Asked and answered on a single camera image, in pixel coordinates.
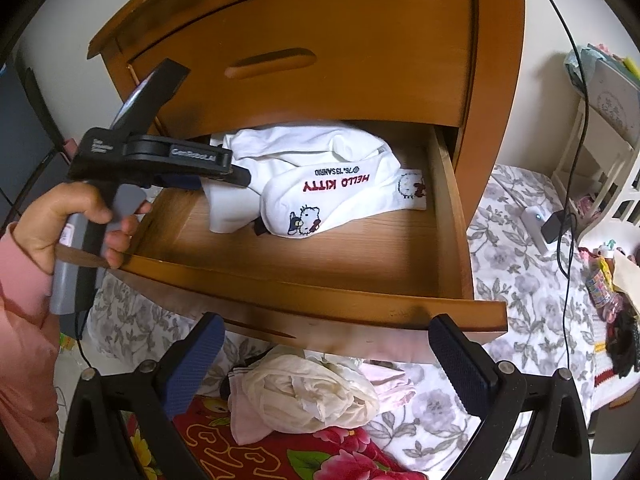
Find person's left hand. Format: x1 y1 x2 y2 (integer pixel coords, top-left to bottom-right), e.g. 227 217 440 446
12 181 153 276

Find red floral blanket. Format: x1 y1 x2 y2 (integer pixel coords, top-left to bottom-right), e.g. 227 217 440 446
122 395 426 480

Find closed wooden drawer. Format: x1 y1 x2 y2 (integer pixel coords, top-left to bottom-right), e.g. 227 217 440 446
127 0 476 136

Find pink underwear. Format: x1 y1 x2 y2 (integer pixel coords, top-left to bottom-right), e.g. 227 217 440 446
359 361 417 407

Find dark blue cabinet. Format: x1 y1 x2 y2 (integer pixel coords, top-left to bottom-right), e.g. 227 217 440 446
0 50 76 226

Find white cutout storage rack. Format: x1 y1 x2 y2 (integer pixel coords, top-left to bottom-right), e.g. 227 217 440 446
550 45 640 241

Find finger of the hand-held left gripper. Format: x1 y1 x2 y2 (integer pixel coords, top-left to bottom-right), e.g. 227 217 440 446
159 175 202 192
202 162 252 189

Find beige cloth pouch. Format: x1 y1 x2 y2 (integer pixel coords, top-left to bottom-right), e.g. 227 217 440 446
612 250 640 302

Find cream sheer underwear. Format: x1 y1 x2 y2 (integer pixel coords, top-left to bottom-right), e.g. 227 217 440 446
242 347 380 433

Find black power adapter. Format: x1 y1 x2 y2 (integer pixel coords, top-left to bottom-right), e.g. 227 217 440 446
542 211 576 244

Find pile of small toys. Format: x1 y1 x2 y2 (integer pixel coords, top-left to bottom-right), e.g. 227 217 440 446
580 240 640 321

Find wooden nightstand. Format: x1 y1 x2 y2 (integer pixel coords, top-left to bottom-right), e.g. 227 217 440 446
89 0 526 366

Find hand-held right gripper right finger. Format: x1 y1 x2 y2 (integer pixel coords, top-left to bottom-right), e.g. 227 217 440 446
428 314 594 480

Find pink socks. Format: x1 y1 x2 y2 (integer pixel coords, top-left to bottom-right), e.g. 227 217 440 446
229 366 281 442

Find black charging cable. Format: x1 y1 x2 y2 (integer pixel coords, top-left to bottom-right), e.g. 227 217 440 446
525 0 593 376

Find wooden drawer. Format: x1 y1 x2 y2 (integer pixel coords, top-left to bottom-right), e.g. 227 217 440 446
127 0 476 136
55 125 508 366

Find black fuzzy cloth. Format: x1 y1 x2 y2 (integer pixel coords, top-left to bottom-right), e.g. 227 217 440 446
606 310 640 379

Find grey floral bedsheet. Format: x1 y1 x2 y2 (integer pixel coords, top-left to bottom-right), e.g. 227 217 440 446
90 162 616 476

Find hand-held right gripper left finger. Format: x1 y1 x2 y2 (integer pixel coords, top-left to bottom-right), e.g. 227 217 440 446
62 312 226 480

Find white underwear with black waistband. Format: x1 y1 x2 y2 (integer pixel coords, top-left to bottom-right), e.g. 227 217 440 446
202 127 396 235

